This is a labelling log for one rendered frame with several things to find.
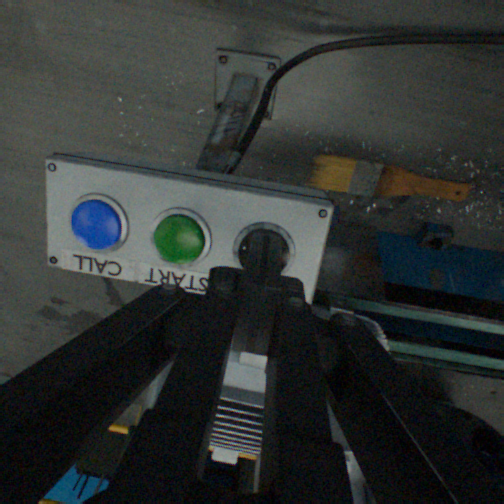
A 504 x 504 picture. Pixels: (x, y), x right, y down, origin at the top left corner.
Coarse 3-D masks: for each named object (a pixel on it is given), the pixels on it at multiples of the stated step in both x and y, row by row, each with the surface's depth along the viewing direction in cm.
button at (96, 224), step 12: (84, 204) 21; (96, 204) 21; (108, 204) 21; (72, 216) 21; (84, 216) 21; (96, 216) 21; (108, 216) 21; (72, 228) 21; (84, 228) 21; (96, 228) 21; (108, 228) 21; (120, 228) 21; (84, 240) 22; (96, 240) 21; (108, 240) 21
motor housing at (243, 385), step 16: (368, 320) 46; (384, 336) 42; (240, 368) 38; (256, 368) 38; (224, 384) 38; (240, 384) 38; (256, 384) 38; (224, 400) 37; (240, 400) 36; (256, 400) 37; (224, 416) 37; (240, 416) 37; (256, 416) 37; (224, 432) 38; (240, 432) 37; (256, 432) 38; (224, 448) 39; (240, 448) 39; (256, 448) 38
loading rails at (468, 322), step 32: (352, 224) 53; (352, 256) 49; (384, 256) 50; (416, 256) 51; (448, 256) 52; (480, 256) 52; (320, 288) 45; (352, 288) 45; (384, 288) 46; (416, 288) 47; (448, 288) 48; (480, 288) 48; (384, 320) 56; (416, 320) 56; (448, 320) 48; (480, 320) 45; (416, 352) 55; (448, 352) 54; (480, 352) 54
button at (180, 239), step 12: (168, 216) 21; (180, 216) 21; (156, 228) 21; (168, 228) 21; (180, 228) 21; (192, 228) 21; (156, 240) 21; (168, 240) 21; (180, 240) 21; (192, 240) 21; (204, 240) 21; (168, 252) 21; (180, 252) 21; (192, 252) 21
